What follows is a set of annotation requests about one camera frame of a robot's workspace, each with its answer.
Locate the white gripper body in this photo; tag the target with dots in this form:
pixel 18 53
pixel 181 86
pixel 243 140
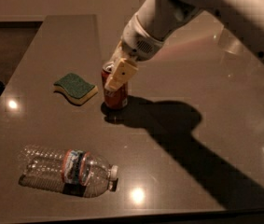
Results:
pixel 136 45

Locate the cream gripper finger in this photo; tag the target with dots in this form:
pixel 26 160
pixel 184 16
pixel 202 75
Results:
pixel 118 53
pixel 120 71

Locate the red coke can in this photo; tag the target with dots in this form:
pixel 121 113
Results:
pixel 115 100

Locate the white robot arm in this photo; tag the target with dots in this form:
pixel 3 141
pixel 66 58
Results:
pixel 156 20

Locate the green and yellow sponge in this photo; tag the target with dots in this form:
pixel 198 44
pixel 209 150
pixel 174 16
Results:
pixel 75 89

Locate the clear plastic water bottle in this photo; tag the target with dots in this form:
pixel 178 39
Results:
pixel 67 171

